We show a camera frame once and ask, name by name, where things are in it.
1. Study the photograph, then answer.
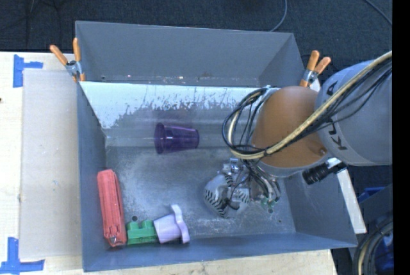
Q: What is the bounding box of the white black-striped toy animal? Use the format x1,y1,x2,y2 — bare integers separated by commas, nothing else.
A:
204,172,251,219

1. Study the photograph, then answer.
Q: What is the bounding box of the purple plastic cup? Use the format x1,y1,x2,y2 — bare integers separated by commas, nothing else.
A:
153,122,201,155

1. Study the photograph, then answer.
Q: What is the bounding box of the pale lilac plastic cap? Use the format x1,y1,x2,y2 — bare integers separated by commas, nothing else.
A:
152,203,192,245

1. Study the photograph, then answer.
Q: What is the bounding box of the green toy brick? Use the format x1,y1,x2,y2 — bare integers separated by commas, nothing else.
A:
125,219,159,246

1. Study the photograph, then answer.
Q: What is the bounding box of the grey metal bin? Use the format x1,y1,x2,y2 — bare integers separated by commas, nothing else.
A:
74,20,359,273

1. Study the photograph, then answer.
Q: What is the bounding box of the red-brown flat block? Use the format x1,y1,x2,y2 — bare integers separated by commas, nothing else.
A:
96,169,128,248

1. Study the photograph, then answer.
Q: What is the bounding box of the pale wood board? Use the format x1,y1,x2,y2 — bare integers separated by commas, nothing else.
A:
18,68,85,263

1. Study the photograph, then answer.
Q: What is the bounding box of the black cylinder on white bracket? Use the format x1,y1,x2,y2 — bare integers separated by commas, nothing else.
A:
302,157,349,186

